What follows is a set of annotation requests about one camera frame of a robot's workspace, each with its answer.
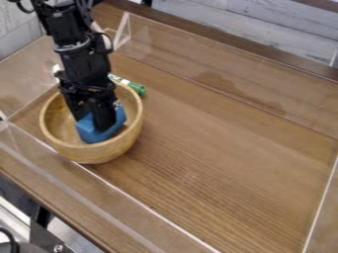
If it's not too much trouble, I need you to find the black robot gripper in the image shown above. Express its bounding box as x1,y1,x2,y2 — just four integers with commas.
54,35,116,131

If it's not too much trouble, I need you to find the blue rectangular block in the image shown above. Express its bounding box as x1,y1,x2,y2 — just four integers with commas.
74,105,127,144

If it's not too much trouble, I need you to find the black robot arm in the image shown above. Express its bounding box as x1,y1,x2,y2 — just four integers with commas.
6,0,117,131

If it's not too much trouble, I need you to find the brown wooden bowl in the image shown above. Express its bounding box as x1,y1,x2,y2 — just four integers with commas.
38,82,144,164

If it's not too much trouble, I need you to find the white green marker pen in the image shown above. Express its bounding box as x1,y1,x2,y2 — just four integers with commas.
108,73,147,96

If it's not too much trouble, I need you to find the clear acrylic corner bracket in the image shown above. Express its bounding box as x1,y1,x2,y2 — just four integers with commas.
90,12,131,50

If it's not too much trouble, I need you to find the black metal table frame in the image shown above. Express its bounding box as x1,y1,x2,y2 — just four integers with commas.
0,175,77,253

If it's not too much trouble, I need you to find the black cable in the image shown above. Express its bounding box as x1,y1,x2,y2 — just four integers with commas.
0,226,21,253

